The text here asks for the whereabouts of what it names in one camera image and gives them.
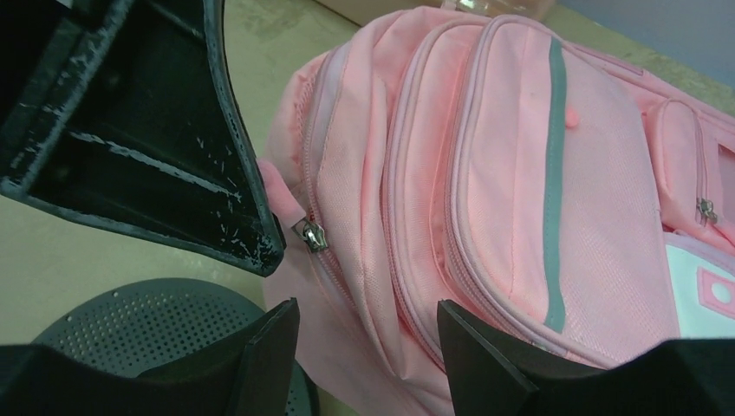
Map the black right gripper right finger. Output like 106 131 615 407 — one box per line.
438 300 734 416

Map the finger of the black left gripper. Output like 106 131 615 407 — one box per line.
1 1 285 276

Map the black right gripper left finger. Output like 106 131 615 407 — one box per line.
1 298 300 415

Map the pink student backpack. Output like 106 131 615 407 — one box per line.
259 6 734 415

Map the translucent orange plastic box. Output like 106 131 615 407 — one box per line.
317 0 556 24

